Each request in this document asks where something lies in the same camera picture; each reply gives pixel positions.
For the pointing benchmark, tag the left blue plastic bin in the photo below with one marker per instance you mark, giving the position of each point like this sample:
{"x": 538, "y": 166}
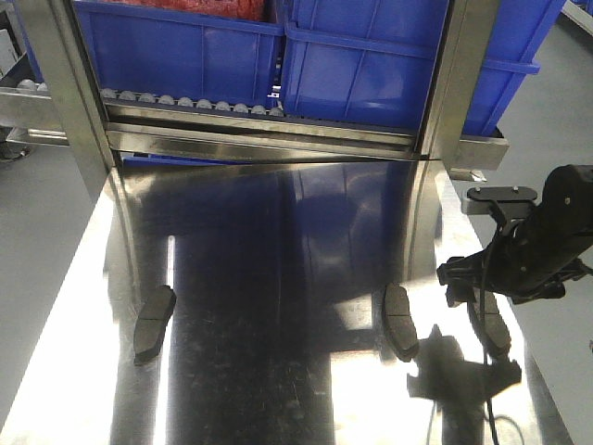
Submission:
{"x": 160, "y": 51}

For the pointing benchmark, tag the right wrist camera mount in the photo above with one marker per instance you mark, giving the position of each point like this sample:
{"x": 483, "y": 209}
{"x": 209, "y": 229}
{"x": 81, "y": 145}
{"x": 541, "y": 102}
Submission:
{"x": 506, "y": 205}

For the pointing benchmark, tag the right blue plastic bin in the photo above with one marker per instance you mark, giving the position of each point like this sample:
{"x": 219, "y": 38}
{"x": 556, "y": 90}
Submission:
{"x": 371, "y": 62}

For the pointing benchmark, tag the red material in bin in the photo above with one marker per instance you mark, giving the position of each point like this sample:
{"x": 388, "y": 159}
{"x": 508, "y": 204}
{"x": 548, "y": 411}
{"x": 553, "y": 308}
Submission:
{"x": 232, "y": 9}

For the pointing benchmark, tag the grey brake pad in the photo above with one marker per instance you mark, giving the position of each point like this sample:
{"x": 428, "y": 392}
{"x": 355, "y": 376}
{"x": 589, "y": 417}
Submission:
{"x": 399, "y": 329}
{"x": 491, "y": 329}
{"x": 151, "y": 324}

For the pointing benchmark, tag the blue plastic bin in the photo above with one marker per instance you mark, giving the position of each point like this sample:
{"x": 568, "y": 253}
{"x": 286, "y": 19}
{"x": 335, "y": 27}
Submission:
{"x": 371, "y": 62}
{"x": 160, "y": 51}

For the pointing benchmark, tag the stainless steel roller rack frame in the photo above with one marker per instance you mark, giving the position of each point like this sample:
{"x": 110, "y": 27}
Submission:
{"x": 97, "y": 130}

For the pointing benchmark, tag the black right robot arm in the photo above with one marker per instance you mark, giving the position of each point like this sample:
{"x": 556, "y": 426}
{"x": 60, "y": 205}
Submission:
{"x": 569, "y": 184}

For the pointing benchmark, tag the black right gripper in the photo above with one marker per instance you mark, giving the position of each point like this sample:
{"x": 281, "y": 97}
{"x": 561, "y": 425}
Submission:
{"x": 532, "y": 261}

